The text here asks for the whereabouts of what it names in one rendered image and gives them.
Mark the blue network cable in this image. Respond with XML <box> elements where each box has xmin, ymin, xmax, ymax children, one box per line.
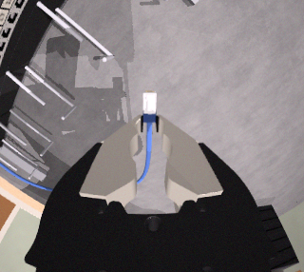
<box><xmin>0</xmin><ymin>123</ymin><xmax>152</xmax><ymax>191</ymax></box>

